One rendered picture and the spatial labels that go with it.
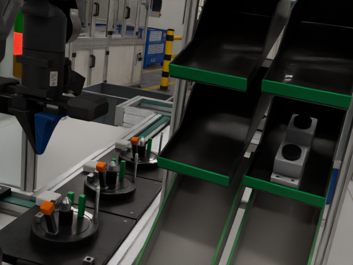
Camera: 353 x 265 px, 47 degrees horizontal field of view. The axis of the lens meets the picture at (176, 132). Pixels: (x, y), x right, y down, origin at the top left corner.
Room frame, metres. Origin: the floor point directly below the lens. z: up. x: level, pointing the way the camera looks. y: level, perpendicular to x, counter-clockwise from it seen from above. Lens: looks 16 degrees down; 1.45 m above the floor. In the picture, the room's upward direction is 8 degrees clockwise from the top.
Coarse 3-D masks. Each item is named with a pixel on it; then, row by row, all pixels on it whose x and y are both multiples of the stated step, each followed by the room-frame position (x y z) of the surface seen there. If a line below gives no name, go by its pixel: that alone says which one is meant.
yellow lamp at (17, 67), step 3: (15, 57) 0.91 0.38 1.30; (15, 60) 0.91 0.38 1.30; (15, 63) 0.91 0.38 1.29; (18, 63) 0.90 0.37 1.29; (21, 63) 0.90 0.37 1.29; (15, 66) 0.91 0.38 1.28; (18, 66) 0.90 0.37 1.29; (21, 66) 0.90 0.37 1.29; (15, 69) 0.91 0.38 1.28; (18, 69) 0.90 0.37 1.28; (21, 69) 0.90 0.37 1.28; (15, 72) 0.91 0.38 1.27; (18, 72) 0.90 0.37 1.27; (21, 72) 0.90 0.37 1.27; (15, 75) 0.91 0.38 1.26; (18, 75) 0.90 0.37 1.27; (21, 75) 0.90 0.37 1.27
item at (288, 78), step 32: (320, 0) 0.83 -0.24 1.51; (352, 0) 0.81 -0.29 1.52; (288, 32) 0.75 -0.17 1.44; (320, 32) 0.81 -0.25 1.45; (352, 32) 0.81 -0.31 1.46; (288, 64) 0.71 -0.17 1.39; (320, 64) 0.70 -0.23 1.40; (352, 64) 0.70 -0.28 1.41; (288, 96) 0.62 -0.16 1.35; (320, 96) 0.59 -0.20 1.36
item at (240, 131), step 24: (264, 72) 0.83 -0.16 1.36; (192, 96) 0.77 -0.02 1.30; (216, 96) 0.86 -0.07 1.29; (240, 96) 0.85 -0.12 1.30; (264, 96) 0.76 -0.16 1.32; (192, 120) 0.78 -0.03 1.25; (216, 120) 0.78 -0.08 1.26; (240, 120) 0.78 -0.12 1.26; (168, 144) 0.69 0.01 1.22; (192, 144) 0.71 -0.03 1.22; (216, 144) 0.71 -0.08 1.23; (240, 144) 0.71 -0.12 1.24; (168, 168) 0.65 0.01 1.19; (192, 168) 0.63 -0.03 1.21; (216, 168) 0.65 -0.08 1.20
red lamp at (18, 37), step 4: (16, 32) 0.92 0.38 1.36; (16, 36) 0.90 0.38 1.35; (20, 36) 0.90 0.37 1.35; (16, 40) 0.90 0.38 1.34; (20, 40) 0.90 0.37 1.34; (16, 44) 0.90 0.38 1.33; (20, 44) 0.90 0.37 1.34; (16, 48) 0.90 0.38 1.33; (20, 48) 0.90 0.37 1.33; (16, 52) 0.90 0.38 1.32; (20, 52) 0.90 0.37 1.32
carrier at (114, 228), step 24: (48, 192) 0.90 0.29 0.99; (72, 192) 0.81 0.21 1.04; (96, 192) 0.78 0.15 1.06; (24, 216) 0.81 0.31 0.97; (72, 216) 0.77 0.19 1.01; (96, 216) 0.78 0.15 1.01; (120, 216) 0.87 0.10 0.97; (0, 240) 0.70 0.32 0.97; (24, 240) 0.71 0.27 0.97; (48, 240) 0.70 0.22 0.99; (72, 240) 0.71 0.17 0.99; (96, 240) 0.75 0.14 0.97; (120, 240) 0.76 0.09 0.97; (48, 264) 0.65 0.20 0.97; (72, 264) 0.66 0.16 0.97; (96, 264) 0.67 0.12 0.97
